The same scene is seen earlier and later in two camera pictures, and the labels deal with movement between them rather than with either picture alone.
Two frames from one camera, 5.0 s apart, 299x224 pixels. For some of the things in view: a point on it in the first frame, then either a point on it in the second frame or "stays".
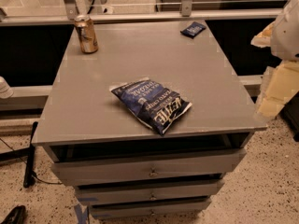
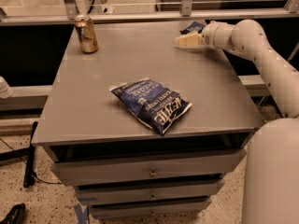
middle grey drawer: (92, 195) stays
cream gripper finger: (263, 38) -> (214, 35)
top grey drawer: (87, 171) stays
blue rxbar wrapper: (192, 30) stays
